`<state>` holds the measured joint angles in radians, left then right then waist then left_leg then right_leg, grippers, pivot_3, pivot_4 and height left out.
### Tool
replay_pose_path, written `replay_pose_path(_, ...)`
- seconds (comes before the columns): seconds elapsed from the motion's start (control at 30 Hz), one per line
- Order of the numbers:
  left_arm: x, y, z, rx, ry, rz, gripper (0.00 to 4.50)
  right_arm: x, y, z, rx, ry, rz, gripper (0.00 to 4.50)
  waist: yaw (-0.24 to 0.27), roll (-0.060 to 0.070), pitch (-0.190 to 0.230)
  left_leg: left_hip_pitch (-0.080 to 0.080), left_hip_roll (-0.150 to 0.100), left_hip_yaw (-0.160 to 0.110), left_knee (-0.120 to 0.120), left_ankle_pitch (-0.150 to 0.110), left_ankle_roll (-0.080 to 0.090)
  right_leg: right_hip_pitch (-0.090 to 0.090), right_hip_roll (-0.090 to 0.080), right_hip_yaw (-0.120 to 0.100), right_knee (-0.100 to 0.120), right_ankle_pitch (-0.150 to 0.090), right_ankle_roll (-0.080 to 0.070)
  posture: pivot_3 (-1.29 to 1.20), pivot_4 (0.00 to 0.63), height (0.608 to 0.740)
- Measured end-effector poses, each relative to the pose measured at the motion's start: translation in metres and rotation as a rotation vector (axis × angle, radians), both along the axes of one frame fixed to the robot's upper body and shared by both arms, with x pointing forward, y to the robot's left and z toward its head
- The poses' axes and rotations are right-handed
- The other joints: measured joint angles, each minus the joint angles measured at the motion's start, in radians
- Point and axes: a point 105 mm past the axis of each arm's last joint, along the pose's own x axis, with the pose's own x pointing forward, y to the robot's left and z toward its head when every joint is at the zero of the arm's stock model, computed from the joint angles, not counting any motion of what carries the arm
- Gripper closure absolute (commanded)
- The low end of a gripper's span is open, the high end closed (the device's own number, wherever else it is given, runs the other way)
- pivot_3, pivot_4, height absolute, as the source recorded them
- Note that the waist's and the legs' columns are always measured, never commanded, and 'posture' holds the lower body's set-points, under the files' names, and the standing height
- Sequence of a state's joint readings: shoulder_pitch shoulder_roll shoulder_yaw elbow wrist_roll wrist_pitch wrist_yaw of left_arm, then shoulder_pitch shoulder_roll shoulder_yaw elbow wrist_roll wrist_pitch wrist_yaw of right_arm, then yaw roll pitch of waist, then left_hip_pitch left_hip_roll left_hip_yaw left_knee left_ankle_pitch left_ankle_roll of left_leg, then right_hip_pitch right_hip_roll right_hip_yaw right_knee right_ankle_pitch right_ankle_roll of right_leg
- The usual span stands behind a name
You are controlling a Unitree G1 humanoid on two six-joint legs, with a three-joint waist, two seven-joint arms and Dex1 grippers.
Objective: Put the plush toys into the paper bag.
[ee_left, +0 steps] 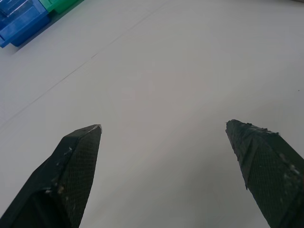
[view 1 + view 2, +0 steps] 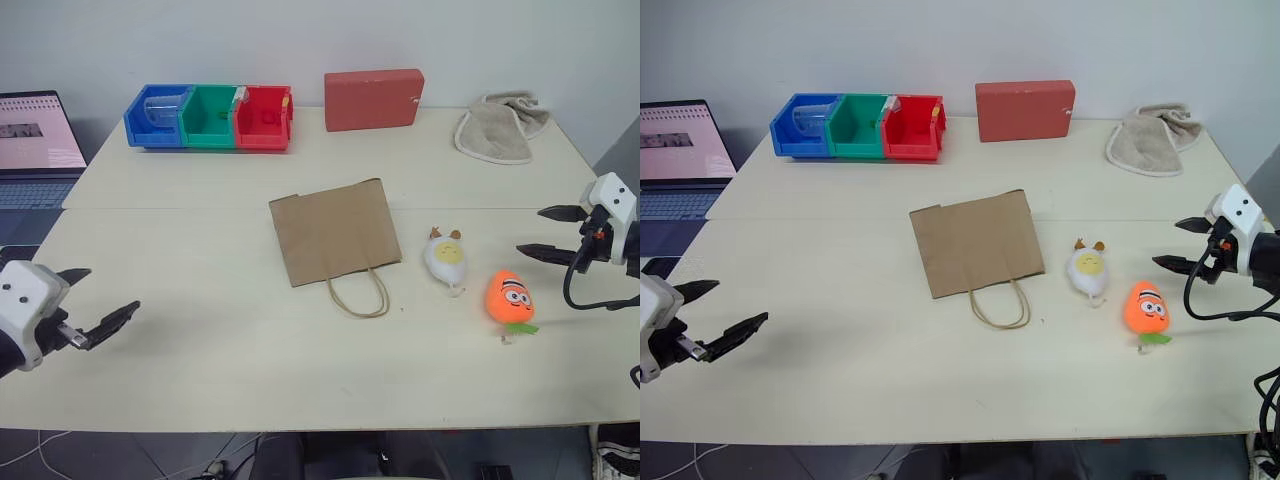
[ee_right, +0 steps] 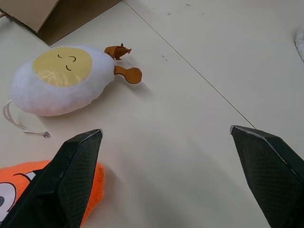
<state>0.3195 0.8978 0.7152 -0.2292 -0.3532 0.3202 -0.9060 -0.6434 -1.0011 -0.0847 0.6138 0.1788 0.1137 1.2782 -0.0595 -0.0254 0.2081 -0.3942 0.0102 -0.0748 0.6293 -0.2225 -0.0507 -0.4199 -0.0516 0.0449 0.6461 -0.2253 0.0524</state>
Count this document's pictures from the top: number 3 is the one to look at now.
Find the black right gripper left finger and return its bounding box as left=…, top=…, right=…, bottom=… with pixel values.
left=0, top=129, right=104, bottom=228

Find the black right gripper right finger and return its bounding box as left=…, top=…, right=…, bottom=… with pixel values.
left=229, top=125, right=304, bottom=228

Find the orange plush toy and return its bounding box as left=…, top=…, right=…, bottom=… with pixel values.
left=0, top=160, right=106, bottom=228

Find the white egg plush toy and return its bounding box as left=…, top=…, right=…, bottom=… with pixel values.
left=2, top=43, right=143, bottom=138

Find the cardboard box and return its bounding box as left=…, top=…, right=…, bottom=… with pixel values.
left=0, top=0, right=124, bottom=46

